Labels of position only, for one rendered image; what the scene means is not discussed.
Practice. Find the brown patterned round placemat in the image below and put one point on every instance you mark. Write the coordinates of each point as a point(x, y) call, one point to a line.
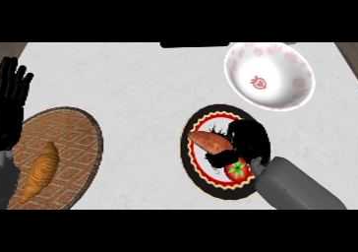
point(65, 138)

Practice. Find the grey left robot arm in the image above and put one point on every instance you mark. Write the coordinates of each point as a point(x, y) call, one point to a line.
point(2, 177)

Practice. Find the white bowl with pink print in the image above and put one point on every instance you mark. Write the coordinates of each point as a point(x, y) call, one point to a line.
point(269, 75)

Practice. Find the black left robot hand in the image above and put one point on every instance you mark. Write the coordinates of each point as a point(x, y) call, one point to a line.
point(8, 98)

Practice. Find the black rimmed patterned plate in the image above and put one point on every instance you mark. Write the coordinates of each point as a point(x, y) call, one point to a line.
point(197, 164)

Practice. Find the orange sweet potato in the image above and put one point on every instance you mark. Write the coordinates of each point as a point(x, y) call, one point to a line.
point(209, 141)

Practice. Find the golden brown croissant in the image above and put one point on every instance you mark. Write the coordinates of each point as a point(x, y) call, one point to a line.
point(40, 170)

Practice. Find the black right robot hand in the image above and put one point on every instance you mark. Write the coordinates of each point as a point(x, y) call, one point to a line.
point(247, 139)

